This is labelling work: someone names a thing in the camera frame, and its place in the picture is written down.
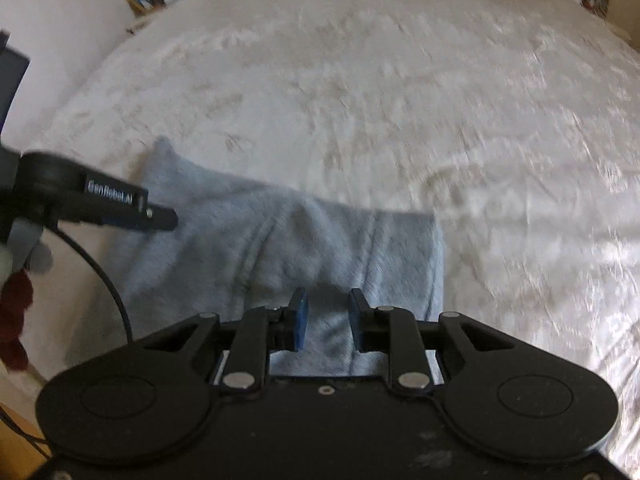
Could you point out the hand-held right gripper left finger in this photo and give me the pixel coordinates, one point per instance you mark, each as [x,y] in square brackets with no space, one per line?
[300,322]

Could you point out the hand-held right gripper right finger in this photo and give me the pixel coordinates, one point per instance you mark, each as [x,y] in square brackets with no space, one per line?
[357,322]

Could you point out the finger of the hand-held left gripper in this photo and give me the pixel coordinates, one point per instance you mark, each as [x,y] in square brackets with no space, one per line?
[160,216]

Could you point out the grey pants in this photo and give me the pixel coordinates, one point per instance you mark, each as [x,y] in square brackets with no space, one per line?
[320,255]

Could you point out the person's left forearm red sleeve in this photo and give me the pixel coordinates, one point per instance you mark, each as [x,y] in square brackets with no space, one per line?
[15,320]

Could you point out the person's left hand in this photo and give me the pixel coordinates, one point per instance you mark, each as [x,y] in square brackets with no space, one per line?
[35,250]

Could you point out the dark panel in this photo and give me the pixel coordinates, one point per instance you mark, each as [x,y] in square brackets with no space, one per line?
[11,85]

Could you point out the white floral bedspread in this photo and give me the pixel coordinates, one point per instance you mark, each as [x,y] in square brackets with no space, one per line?
[400,110]

